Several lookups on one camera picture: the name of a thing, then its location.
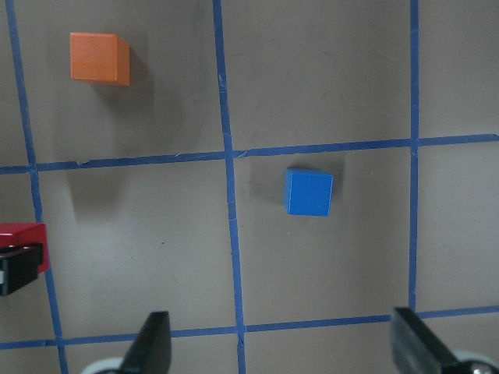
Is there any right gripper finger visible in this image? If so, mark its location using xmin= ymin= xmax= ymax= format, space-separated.
xmin=119 ymin=311 xmax=172 ymax=374
xmin=391 ymin=307 xmax=461 ymax=374

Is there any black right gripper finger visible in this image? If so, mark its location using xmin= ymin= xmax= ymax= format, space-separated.
xmin=1 ymin=243 xmax=44 ymax=296

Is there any red block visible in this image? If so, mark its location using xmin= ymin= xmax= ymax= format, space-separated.
xmin=1 ymin=223 xmax=50 ymax=273

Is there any blue block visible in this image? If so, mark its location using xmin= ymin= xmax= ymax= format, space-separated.
xmin=284 ymin=168 xmax=334 ymax=217

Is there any orange block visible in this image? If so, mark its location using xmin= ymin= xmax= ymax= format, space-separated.
xmin=69 ymin=33 xmax=131 ymax=86

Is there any brown gridded table mat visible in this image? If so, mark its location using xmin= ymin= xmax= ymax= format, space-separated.
xmin=1 ymin=1 xmax=498 ymax=373

